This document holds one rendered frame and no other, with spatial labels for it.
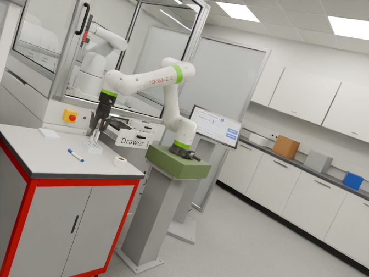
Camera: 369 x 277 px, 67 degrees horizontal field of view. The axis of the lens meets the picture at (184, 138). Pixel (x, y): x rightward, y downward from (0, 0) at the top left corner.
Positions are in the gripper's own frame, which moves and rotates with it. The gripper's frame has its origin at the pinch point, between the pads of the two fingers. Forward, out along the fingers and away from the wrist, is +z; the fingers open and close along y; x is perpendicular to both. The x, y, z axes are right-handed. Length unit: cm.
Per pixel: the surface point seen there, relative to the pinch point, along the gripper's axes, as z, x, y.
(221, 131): -21, 31, 129
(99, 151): 7.1, -5.2, 3.3
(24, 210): 28, -37, -34
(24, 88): -5, 65, -32
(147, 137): -5.4, 5.0, 37.6
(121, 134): -4.0, 0.6, 16.3
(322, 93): -115, 80, 349
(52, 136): 7.5, 7.9, -20.1
